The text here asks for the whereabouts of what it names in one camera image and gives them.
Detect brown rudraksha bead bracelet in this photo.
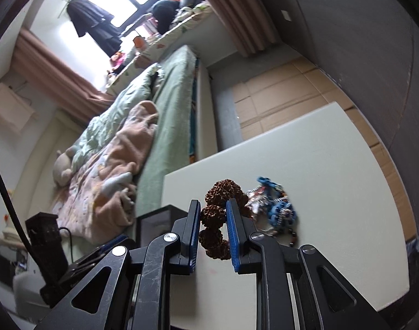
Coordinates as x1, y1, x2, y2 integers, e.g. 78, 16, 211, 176
198, 179, 253, 260

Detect dark round cushion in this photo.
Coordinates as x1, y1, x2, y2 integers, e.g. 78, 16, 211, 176
151, 0, 183, 33

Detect green quilt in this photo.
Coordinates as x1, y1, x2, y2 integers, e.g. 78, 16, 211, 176
70, 62, 165, 172

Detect colourful charm bracelet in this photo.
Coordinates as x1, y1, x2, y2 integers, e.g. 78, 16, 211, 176
246, 185, 286, 212

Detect black box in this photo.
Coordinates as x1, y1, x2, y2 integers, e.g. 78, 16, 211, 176
137, 205, 178, 246

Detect silver ball chain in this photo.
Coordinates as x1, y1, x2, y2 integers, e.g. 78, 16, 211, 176
256, 196, 290, 236

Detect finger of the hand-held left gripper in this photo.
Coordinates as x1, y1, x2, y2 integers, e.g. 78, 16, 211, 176
68, 234, 136, 276

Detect dark bead bracelet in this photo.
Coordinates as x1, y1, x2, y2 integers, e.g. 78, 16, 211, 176
281, 226, 300, 249

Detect bed with green sheet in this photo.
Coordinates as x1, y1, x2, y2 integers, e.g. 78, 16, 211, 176
51, 45, 242, 244

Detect thick black cable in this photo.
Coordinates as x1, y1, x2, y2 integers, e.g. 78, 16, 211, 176
0, 157, 36, 255

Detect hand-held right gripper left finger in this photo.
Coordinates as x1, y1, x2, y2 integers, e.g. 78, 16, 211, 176
34, 199, 201, 330

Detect dark hanging clothes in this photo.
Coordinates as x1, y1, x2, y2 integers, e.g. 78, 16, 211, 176
66, 0, 123, 56

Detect cream plush toy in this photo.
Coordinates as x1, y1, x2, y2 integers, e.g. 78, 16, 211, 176
52, 145, 80, 189

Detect white table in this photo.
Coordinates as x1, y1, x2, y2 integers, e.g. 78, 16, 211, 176
232, 56, 419, 245

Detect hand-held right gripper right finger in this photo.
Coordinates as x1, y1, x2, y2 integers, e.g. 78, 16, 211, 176
226, 198, 392, 330

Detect white wall panel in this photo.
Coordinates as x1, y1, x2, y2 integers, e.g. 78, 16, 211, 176
0, 82, 36, 135

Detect blue chain-link bracelet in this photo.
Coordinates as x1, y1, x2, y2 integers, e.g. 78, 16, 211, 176
257, 177, 298, 230

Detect brown curtain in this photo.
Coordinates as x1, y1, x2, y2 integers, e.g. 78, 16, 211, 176
13, 28, 114, 128
186, 0, 281, 58

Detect printed window seat cushion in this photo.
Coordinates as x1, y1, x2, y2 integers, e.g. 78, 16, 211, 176
106, 1, 214, 94

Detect pink fleece blanket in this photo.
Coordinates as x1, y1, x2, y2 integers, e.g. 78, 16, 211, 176
51, 101, 159, 244

